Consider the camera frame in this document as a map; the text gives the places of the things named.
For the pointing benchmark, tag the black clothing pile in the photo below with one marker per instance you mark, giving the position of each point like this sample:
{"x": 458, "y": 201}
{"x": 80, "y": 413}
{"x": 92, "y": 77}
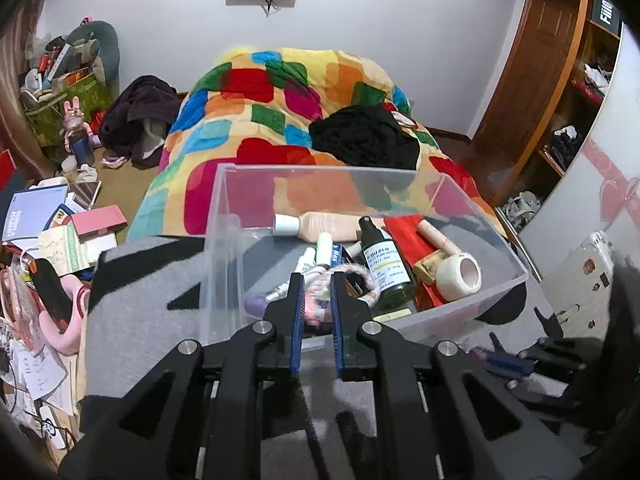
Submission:
{"x": 365, "y": 136}

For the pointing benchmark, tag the beige cosmetic tube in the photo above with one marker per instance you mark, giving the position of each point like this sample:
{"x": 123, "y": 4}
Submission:
{"x": 308, "y": 226}

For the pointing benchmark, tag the colourful patchwork quilt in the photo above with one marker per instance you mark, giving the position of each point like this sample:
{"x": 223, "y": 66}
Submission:
{"x": 255, "y": 108}

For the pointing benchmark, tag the blue white book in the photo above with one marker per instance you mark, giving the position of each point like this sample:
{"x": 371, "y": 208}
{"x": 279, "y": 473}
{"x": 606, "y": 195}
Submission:
{"x": 30, "y": 210}

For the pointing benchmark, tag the pink lidded box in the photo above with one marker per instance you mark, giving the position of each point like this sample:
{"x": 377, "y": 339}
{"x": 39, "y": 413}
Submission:
{"x": 99, "y": 221}

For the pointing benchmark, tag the grey black blanket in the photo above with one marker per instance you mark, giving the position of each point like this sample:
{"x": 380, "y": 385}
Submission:
{"x": 144, "y": 301}

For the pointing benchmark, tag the white slim pen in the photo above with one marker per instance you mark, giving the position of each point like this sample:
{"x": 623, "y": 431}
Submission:
{"x": 283, "y": 291}

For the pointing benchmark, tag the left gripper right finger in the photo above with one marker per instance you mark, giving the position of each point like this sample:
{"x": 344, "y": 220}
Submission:
{"x": 369, "y": 351}

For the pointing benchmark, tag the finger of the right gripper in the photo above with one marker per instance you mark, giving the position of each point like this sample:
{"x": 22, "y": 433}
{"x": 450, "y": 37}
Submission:
{"x": 502, "y": 364}

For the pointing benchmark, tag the dark green spray bottle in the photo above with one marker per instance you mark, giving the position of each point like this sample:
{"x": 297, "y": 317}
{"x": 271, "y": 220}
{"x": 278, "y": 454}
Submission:
{"x": 388, "y": 268}

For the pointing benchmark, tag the white suitcase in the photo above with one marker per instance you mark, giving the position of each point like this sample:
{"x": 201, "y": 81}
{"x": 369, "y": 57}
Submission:
{"x": 579, "y": 288}

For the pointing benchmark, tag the white green ointment tube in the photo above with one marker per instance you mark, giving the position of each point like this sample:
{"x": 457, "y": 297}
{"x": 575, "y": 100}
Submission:
{"x": 306, "y": 266}

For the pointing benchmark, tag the wooden door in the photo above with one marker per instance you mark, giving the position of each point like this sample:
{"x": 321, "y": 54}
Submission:
{"x": 525, "y": 87}

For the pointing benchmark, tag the dark purple clothing pile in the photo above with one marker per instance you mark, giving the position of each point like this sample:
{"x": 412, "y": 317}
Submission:
{"x": 137, "y": 124}

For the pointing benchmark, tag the white tape roll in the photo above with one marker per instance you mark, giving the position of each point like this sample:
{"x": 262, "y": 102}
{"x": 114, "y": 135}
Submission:
{"x": 458, "y": 276}

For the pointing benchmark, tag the green neck pillow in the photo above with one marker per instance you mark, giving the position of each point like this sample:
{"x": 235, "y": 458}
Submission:
{"x": 98, "y": 46}

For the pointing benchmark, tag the pink rabbit toy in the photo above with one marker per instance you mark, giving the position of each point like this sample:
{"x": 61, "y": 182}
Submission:
{"x": 78, "y": 136}

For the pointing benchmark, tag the white wardrobe door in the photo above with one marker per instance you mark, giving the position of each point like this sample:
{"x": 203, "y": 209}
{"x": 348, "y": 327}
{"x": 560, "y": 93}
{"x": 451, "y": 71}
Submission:
{"x": 600, "y": 190}

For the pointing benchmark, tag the pale green tube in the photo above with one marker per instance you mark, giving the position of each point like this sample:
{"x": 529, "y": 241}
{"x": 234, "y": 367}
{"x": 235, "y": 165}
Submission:
{"x": 324, "y": 250}

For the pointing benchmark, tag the gold small item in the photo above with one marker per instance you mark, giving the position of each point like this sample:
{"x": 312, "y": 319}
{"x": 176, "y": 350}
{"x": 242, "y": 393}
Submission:
{"x": 425, "y": 269}

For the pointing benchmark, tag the red pouch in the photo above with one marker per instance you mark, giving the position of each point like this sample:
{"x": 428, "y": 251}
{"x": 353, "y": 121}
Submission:
{"x": 414, "y": 247}

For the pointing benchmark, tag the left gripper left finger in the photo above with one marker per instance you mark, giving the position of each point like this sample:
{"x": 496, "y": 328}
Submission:
{"x": 237, "y": 369}

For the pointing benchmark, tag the blue card box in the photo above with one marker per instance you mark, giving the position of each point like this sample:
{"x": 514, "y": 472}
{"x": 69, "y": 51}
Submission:
{"x": 341, "y": 256}

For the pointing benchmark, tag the purple cosmetic bottle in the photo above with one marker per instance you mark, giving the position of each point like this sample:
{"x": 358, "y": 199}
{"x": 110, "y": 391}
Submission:
{"x": 255, "y": 306}

